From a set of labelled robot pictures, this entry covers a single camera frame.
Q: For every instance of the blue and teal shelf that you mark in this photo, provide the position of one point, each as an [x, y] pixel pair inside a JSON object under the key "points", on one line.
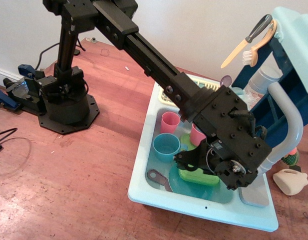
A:
{"points": [[289, 48]]}

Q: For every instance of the clear plastic bottle grey cap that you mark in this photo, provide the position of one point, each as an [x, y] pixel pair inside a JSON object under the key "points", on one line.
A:
{"points": [[258, 85]]}

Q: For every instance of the tan toy dish brush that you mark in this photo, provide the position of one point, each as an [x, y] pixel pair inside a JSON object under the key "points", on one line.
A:
{"points": [[250, 57]]}

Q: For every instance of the teal toy plate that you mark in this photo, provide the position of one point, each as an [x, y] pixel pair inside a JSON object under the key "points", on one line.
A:
{"points": [[183, 187]]}

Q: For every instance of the toy knife grey handle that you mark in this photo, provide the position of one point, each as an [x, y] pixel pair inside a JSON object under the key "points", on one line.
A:
{"points": [[258, 28]]}

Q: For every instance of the teal toy cup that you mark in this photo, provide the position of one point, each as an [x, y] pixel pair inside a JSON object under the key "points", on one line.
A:
{"points": [[166, 145]]}

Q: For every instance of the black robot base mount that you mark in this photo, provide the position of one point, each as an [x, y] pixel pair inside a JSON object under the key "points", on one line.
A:
{"points": [[69, 108]]}

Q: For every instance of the grey toy faucet with lever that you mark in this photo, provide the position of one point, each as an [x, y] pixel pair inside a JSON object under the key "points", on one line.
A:
{"points": [[286, 132]]}

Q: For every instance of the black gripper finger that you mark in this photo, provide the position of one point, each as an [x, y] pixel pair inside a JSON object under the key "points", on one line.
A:
{"points": [[191, 160]]}

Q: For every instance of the green toy plate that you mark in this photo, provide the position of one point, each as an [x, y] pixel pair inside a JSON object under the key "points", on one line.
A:
{"points": [[196, 176]]}

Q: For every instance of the light blue toy sink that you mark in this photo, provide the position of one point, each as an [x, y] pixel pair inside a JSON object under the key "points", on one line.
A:
{"points": [[224, 206]]}

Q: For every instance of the green and orange toy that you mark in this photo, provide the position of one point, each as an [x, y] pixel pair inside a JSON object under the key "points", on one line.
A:
{"points": [[291, 158]]}

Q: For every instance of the pink toy cup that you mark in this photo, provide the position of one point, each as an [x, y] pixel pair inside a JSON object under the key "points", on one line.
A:
{"points": [[196, 136], [169, 122]]}

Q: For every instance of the purple toy spoon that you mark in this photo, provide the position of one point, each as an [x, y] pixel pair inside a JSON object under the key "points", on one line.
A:
{"points": [[226, 81]]}

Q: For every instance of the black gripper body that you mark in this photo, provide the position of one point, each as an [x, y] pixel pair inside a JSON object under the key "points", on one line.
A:
{"points": [[230, 171]]}

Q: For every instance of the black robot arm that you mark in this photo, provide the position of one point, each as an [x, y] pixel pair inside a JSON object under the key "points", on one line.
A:
{"points": [[232, 150]]}

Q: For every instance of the cream dish drying rack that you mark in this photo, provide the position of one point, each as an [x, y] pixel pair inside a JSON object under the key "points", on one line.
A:
{"points": [[201, 82]]}

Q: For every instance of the beige toy jug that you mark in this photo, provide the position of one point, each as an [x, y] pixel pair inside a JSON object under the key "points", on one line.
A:
{"points": [[290, 182]]}

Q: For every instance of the blue clamp on table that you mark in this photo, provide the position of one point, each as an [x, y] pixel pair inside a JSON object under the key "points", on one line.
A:
{"points": [[20, 92]]}

